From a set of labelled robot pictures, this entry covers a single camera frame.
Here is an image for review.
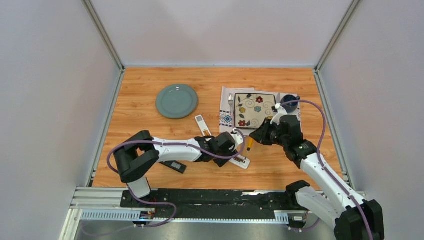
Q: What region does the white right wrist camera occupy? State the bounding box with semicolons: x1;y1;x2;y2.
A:
270;103;288;126

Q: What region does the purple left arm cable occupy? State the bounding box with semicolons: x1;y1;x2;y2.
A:
106;129;247;175

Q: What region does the yellow handled screwdriver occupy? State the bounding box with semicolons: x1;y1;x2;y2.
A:
244;137;254;160

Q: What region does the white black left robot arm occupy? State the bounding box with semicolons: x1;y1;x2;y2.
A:
106;129;245;208

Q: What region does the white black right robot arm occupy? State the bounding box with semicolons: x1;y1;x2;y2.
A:
249;115;385;240

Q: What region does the long white remote control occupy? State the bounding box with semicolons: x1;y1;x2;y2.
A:
194;115;212;136

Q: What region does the floral square ceramic plate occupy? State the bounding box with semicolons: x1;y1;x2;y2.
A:
234;93;276;129

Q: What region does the aluminium frame rail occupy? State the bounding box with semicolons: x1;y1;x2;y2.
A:
70;187;127;210

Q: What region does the teal round plate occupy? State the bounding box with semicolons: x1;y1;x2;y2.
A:
155;84;199;119

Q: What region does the white patterned placemat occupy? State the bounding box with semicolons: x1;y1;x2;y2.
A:
219;86;300;136

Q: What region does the black remote control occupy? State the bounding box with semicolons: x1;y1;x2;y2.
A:
160;161;187;174

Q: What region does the dark blue mug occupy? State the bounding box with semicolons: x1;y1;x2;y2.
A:
280;94;301;114

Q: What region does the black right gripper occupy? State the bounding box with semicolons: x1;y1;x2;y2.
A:
249;118;288;148

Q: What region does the silver fork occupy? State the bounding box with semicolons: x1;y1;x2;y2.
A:
228;93;235;128

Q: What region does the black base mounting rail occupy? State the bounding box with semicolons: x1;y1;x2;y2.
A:
120;188;310;229

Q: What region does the short white remote control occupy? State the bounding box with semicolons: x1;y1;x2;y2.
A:
229;155;251;170

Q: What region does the black battery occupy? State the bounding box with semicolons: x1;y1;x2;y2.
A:
234;158;245;164

